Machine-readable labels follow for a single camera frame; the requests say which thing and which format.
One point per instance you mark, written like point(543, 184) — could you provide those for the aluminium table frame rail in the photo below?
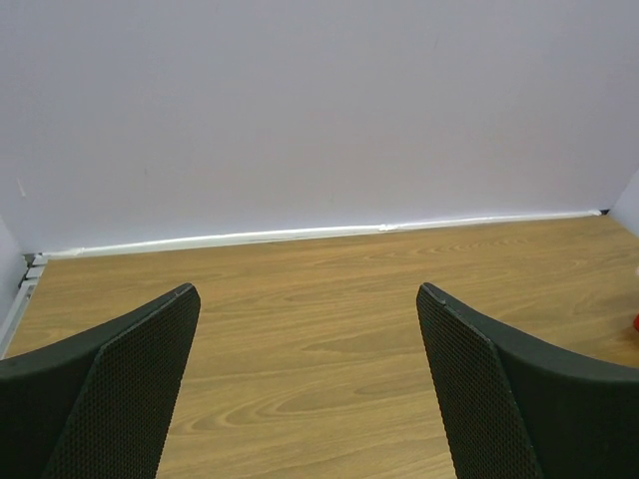
point(35, 267)

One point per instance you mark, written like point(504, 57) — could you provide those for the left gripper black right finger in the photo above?
point(515, 406)

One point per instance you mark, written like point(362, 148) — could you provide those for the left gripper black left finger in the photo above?
point(99, 404)

